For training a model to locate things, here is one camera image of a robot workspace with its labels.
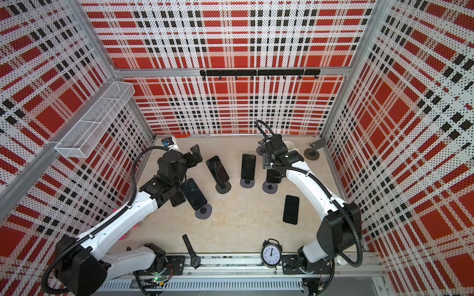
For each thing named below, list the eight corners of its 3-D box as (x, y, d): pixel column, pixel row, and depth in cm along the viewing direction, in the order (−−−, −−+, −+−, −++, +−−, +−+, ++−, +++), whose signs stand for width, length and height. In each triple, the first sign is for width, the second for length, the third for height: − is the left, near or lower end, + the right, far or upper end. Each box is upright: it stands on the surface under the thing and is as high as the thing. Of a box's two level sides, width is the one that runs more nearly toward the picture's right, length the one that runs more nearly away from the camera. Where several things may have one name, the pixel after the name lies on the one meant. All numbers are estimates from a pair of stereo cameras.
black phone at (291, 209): (282, 221, 88) (282, 220, 86) (285, 196, 96) (286, 194, 95) (296, 225, 86) (297, 223, 85) (298, 199, 95) (299, 197, 94)
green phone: (242, 184, 100) (241, 166, 87) (242, 172, 105) (241, 154, 92) (255, 184, 100) (256, 166, 87) (254, 172, 105) (255, 154, 92)
